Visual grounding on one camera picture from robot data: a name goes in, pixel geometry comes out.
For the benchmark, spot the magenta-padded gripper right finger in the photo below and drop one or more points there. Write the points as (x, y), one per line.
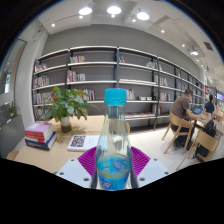
(153, 170)

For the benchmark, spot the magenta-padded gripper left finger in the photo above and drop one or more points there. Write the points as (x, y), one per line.
(74, 171)

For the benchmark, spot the clear bottle with cyan cap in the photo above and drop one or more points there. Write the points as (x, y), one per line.
(113, 150)

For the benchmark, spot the white booklet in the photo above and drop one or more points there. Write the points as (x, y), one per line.
(81, 142)

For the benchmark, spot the thick dark blue book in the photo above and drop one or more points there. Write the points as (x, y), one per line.
(41, 144)

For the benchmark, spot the red book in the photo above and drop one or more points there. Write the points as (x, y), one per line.
(40, 136)

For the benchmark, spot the light wooden round-backed chair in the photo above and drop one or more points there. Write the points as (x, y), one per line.
(128, 127)
(12, 155)

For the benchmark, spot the pink book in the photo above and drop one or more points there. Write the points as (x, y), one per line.
(38, 127)

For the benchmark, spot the green potted plant, white pot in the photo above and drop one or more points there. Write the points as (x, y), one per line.
(68, 105)

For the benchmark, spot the person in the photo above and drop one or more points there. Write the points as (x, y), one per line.
(180, 106)
(209, 106)

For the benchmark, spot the black backpack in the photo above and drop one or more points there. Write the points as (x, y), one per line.
(209, 128)

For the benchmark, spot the open laptop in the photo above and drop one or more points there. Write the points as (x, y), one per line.
(198, 110)

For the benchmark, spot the leafy plant by window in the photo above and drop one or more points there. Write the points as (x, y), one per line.
(12, 109)

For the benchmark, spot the ceiling lights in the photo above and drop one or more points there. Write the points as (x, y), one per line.
(114, 10)

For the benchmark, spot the wooden frame chair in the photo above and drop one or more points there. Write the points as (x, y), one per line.
(176, 125)
(206, 140)

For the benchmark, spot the grey wall shelf unit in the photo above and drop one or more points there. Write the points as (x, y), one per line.
(100, 71)

